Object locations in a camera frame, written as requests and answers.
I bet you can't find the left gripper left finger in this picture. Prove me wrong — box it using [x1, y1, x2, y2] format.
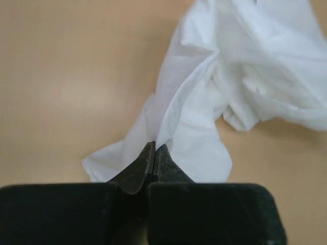
[107, 141, 156, 194]

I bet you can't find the white long sleeve shirt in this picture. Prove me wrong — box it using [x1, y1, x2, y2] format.
[82, 1, 326, 183]

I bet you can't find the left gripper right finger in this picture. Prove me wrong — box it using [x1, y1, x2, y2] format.
[152, 144, 194, 183]

